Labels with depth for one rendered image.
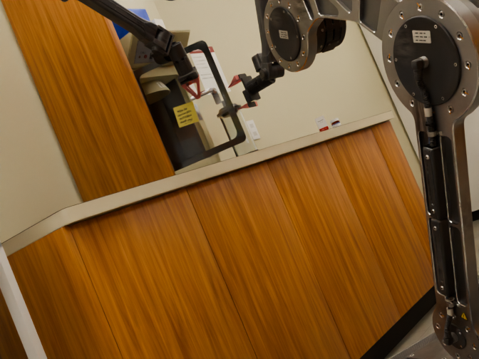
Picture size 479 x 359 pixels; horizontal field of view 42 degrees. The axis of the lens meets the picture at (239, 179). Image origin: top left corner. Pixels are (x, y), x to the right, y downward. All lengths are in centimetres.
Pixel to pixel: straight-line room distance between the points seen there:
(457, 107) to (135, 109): 132
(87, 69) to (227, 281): 96
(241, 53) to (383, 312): 182
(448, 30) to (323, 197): 144
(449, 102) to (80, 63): 155
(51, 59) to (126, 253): 106
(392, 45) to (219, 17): 256
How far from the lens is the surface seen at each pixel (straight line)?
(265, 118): 364
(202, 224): 193
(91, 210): 164
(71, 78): 245
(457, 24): 113
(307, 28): 153
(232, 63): 363
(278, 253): 216
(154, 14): 263
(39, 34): 258
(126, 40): 233
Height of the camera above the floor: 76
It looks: 3 degrees up
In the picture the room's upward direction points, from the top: 23 degrees counter-clockwise
